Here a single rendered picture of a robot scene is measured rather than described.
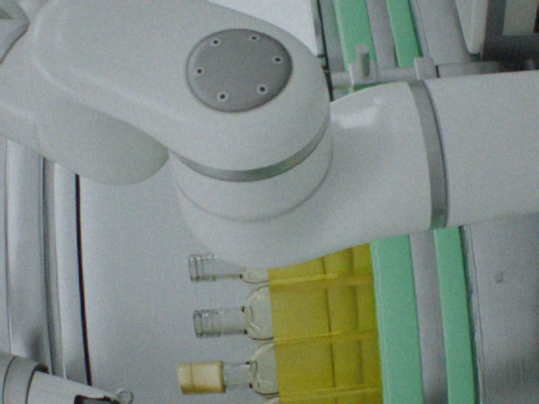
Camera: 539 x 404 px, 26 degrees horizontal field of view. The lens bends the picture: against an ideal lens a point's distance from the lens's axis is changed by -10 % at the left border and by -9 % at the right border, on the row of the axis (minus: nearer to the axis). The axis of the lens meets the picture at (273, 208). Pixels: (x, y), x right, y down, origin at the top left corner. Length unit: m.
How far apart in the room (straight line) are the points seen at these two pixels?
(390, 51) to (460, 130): 0.56
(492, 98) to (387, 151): 0.08
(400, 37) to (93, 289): 0.45
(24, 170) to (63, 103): 0.76
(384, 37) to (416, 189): 0.58
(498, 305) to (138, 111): 0.48
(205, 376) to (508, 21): 0.46
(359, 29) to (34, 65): 0.64
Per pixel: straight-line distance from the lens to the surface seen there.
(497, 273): 1.06
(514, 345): 1.05
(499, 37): 1.15
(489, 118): 0.73
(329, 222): 0.74
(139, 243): 1.39
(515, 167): 0.73
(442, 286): 1.08
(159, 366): 1.34
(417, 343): 1.06
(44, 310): 1.40
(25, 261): 1.42
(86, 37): 0.69
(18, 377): 1.20
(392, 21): 1.30
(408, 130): 0.72
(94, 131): 0.73
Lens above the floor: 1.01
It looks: 2 degrees up
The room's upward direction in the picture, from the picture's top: 96 degrees counter-clockwise
